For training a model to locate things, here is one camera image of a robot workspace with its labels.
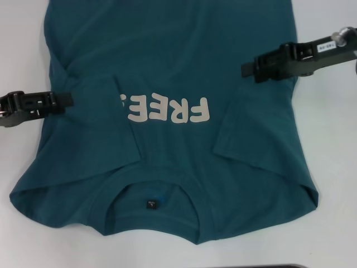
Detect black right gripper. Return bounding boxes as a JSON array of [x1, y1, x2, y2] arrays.
[[241, 27, 357, 84]]

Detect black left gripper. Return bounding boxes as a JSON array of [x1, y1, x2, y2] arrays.
[[0, 91, 74, 128]]

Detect teal t-shirt with cream print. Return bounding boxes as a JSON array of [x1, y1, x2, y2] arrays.
[[7, 0, 319, 246]]

